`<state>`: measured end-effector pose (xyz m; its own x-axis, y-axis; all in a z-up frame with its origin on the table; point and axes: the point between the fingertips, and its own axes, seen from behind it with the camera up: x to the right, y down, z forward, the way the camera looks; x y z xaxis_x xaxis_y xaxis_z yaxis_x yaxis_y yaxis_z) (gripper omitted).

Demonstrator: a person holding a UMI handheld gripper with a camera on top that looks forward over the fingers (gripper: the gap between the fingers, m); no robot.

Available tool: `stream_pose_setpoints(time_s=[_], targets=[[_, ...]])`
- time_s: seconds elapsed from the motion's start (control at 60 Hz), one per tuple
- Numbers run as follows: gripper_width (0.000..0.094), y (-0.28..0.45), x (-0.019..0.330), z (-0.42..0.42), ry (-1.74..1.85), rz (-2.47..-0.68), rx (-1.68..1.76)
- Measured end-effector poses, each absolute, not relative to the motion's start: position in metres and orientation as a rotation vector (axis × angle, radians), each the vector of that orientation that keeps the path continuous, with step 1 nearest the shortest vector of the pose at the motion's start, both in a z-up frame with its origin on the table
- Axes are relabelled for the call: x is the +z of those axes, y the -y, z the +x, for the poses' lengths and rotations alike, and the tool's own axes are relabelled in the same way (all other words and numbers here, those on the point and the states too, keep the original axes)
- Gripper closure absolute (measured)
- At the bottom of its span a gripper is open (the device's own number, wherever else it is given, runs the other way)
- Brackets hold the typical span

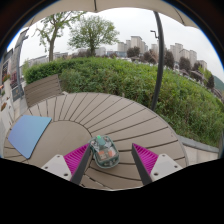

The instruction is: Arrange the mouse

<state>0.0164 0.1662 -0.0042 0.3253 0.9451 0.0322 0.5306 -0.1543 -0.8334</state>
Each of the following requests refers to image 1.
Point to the dark storefront building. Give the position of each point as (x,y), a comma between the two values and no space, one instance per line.
(5,68)

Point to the tree with bare trunk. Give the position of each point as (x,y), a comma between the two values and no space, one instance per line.
(51,46)

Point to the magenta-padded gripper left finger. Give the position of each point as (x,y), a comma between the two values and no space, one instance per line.
(77,158)

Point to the group of apartment buildings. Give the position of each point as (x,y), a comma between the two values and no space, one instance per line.
(136,42)

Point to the grey slatted outdoor chair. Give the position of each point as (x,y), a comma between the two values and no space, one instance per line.
(41,89)

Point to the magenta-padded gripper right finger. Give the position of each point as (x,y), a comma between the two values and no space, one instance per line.
(146,157)

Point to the green hedge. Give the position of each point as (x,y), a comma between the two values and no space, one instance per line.
(116,76)

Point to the tall grey sign pillar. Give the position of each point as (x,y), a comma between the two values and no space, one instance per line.
(16,66)

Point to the round leafy tree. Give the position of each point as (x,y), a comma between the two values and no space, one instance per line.
(93,33)

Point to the blue mouse pad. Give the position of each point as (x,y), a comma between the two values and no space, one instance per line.
(28,135)

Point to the transparent computer mouse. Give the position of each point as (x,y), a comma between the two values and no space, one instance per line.
(105,153)

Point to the beige patio umbrella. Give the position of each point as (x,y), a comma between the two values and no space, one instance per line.
(116,4)

